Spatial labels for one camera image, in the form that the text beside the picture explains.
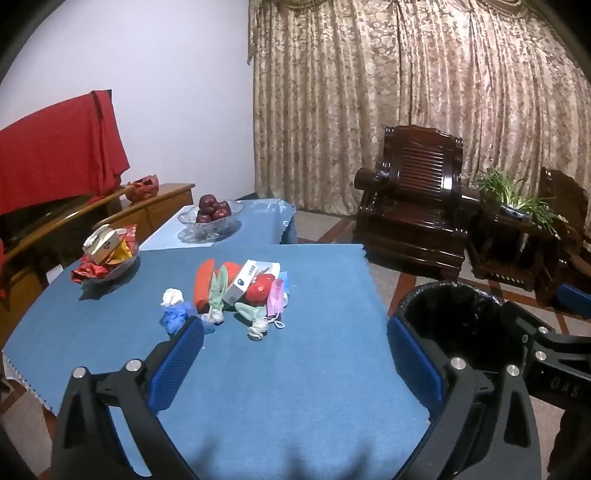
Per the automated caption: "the red cloth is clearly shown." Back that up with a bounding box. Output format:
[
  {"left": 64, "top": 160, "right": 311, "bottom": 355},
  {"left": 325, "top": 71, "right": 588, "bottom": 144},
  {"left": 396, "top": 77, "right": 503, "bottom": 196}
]
[{"left": 0, "top": 90, "right": 131, "bottom": 215}]

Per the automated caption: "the blue plastic shoe cover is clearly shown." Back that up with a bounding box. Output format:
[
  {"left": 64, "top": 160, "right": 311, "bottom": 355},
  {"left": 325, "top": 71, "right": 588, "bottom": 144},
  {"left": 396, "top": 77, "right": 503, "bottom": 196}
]
[{"left": 161, "top": 302, "right": 215, "bottom": 335}]

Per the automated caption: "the potted green plant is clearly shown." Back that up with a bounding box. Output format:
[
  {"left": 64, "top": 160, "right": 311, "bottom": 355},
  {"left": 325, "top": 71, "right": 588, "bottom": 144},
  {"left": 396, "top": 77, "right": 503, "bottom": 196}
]
[{"left": 475, "top": 166, "right": 561, "bottom": 238}]

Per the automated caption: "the dark wooden side table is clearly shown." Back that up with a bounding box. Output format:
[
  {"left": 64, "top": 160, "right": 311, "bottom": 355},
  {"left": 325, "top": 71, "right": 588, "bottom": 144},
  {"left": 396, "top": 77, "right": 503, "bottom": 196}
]
[{"left": 466, "top": 203, "right": 559, "bottom": 291}]

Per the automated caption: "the glass fruit bowl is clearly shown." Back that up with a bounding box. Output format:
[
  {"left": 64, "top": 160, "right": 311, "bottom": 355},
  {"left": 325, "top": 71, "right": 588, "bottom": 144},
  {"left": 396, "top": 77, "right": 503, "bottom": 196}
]
[{"left": 178, "top": 199, "right": 245, "bottom": 240}]

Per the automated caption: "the beige patterned curtain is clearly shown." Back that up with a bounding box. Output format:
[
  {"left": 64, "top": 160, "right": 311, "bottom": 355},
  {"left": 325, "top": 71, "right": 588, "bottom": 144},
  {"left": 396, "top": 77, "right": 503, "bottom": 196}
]
[{"left": 247, "top": 0, "right": 591, "bottom": 241}]

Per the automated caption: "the white cardboard box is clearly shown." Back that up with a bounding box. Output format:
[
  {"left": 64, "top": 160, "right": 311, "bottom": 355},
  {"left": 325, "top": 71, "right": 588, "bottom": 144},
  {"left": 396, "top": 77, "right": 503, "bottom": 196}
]
[{"left": 222, "top": 259, "right": 281, "bottom": 308}]

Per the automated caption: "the red gift bag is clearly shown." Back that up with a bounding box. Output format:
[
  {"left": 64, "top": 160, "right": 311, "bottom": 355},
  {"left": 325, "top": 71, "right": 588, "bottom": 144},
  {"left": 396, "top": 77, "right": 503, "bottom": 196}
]
[{"left": 126, "top": 174, "right": 160, "bottom": 202}]

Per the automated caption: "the glass snack dish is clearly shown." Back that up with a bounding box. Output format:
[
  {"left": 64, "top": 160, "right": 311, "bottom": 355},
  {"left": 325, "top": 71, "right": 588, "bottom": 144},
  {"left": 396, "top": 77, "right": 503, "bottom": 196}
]
[{"left": 76, "top": 251, "right": 140, "bottom": 283}]

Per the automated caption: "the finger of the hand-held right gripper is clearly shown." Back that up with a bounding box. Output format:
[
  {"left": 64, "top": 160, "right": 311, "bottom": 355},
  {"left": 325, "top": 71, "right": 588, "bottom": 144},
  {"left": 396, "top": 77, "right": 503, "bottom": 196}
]
[
  {"left": 501, "top": 300, "right": 557, "bottom": 370},
  {"left": 551, "top": 282, "right": 591, "bottom": 320}
]

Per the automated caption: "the dark wooden armchair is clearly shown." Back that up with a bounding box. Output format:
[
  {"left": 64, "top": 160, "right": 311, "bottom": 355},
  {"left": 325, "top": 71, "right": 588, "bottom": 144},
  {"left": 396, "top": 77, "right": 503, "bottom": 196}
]
[
  {"left": 536, "top": 166, "right": 591, "bottom": 308},
  {"left": 353, "top": 124, "right": 481, "bottom": 280}
]

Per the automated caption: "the black trash bin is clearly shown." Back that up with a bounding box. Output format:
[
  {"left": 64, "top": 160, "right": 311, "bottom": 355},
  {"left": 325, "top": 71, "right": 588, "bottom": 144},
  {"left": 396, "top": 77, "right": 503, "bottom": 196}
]
[{"left": 396, "top": 281, "right": 527, "bottom": 370}]

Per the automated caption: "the wooden cabinet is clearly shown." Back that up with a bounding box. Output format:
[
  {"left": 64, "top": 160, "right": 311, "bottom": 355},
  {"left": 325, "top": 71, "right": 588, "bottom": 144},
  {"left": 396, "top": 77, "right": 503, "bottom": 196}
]
[{"left": 0, "top": 183, "right": 195, "bottom": 342}]

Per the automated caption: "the pink face mask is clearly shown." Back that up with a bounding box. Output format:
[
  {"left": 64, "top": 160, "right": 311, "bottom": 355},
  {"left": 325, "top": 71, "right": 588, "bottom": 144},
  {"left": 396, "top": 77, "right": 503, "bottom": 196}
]
[{"left": 265, "top": 278, "right": 291, "bottom": 330}]

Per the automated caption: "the light blue tablecloth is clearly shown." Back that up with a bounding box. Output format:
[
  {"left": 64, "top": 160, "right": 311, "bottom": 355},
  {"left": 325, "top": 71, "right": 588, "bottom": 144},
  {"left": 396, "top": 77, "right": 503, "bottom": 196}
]
[{"left": 139, "top": 198, "right": 297, "bottom": 252}]

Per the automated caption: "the orange foam fruit net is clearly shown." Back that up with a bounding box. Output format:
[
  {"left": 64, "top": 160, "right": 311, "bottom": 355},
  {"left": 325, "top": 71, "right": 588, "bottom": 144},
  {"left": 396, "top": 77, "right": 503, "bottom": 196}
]
[{"left": 193, "top": 258, "right": 244, "bottom": 312}]

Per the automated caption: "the pile of red snack packets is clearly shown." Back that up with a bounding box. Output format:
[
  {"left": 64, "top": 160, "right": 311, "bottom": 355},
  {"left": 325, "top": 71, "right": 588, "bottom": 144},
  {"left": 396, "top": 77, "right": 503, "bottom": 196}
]
[{"left": 71, "top": 224, "right": 140, "bottom": 284}]

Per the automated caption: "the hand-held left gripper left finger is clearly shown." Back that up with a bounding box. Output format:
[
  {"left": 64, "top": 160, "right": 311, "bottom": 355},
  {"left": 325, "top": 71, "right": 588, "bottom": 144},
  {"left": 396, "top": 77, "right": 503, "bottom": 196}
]
[{"left": 51, "top": 316, "right": 206, "bottom": 480}]

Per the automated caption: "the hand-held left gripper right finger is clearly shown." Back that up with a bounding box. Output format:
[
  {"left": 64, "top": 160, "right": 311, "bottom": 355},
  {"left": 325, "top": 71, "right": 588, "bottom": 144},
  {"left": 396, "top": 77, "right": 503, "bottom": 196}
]
[{"left": 387, "top": 315, "right": 543, "bottom": 480}]

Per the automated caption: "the red plastic wrapper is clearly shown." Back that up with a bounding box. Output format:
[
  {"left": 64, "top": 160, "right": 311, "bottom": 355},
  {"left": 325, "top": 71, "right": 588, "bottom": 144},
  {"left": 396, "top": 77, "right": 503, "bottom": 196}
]
[{"left": 245, "top": 274, "right": 276, "bottom": 303}]

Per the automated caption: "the pile of dark red apples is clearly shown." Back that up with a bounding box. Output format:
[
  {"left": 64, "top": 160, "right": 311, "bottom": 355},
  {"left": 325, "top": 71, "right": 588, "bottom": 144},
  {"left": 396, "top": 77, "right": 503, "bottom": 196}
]
[{"left": 196, "top": 194, "right": 232, "bottom": 224}]

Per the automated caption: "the gold white carton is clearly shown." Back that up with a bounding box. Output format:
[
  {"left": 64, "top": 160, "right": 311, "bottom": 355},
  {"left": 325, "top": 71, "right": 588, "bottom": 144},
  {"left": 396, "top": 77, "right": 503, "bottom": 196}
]
[{"left": 82, "top": 224, "right": 122, "bottom": 265}]

